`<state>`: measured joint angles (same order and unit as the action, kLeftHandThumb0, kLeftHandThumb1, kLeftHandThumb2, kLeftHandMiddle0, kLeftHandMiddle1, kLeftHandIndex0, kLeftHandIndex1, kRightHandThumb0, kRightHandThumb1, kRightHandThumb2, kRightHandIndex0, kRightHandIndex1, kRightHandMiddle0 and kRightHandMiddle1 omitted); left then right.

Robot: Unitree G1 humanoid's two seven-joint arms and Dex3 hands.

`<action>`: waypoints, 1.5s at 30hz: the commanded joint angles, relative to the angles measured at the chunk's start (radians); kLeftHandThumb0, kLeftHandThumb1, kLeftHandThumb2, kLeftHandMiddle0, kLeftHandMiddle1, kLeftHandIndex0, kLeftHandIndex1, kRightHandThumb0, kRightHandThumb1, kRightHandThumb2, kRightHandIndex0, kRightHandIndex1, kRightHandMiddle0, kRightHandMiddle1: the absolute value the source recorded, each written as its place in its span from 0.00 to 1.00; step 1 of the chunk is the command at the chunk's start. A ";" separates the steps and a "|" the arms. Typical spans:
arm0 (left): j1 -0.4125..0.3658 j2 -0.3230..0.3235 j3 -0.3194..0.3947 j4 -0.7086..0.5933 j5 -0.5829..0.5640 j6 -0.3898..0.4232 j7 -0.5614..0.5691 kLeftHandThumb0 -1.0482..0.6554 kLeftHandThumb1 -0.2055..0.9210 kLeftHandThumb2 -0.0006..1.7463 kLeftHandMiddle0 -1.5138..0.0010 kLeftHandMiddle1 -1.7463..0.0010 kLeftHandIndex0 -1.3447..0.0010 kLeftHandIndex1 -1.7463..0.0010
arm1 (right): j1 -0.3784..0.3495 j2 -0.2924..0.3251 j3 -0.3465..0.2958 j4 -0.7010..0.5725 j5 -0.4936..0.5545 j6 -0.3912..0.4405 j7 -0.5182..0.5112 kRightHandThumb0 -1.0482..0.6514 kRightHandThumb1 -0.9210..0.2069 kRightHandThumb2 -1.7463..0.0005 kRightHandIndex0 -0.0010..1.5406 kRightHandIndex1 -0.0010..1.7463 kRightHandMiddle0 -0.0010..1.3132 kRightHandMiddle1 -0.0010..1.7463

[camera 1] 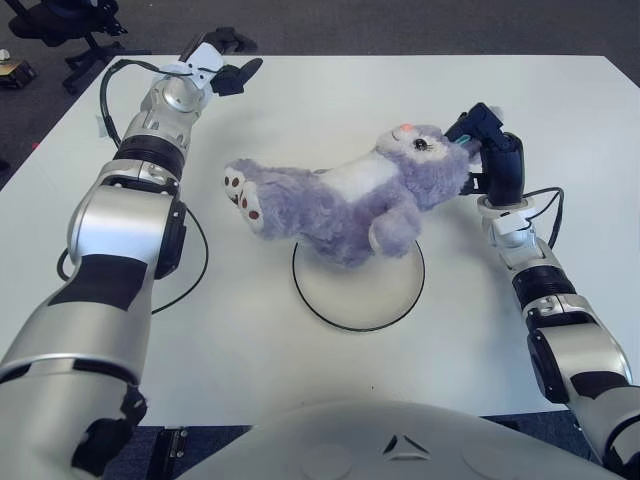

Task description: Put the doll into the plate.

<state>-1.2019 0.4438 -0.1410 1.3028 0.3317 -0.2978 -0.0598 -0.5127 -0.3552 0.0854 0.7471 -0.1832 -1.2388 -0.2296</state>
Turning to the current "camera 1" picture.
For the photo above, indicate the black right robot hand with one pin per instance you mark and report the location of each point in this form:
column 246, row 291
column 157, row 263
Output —
column 505, row 165

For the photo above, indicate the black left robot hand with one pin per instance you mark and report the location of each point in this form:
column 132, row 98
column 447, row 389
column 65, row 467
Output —
column 232, row 77

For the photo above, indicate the purple plush bunny doll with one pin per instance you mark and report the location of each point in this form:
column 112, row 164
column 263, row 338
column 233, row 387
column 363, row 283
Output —
column 360, row 210

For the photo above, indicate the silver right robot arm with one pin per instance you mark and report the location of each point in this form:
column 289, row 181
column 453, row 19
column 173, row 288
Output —
column 565, row 325

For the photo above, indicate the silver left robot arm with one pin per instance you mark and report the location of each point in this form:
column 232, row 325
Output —
column 115, row 220

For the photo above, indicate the white plate with black rim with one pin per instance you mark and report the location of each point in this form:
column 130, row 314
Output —
column 360, row 300

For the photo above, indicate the black office chair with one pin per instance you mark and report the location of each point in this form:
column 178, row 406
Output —
column 50, row 25

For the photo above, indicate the yellow black box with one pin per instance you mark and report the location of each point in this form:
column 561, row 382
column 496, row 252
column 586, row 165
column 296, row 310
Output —
column 17, row 72

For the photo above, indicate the silver robot torso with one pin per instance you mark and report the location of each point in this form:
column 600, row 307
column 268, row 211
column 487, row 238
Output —
column 375, row 445

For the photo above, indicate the black table bracket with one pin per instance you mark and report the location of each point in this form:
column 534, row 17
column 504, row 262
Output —
column 170, row 450

